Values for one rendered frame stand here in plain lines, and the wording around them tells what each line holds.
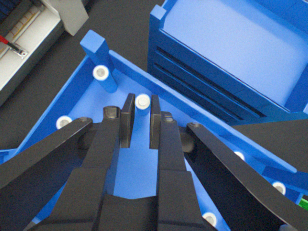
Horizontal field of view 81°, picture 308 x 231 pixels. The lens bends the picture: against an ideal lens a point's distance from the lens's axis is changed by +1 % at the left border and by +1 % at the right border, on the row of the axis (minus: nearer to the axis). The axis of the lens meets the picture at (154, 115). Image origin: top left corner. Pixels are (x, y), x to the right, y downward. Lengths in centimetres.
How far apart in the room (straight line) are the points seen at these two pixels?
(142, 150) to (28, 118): 58
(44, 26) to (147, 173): 58
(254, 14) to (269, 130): 47
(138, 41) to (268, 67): 48
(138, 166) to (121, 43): 57
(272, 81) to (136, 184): 33
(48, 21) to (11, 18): 9
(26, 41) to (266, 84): 67
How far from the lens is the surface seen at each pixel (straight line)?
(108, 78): 21
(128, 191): 27
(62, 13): 71
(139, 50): 73
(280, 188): 25
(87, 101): 27
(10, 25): 71
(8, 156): 81
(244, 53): 42
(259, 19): 47
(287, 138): 86
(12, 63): 71
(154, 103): 16
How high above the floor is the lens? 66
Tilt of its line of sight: 83 degrees down
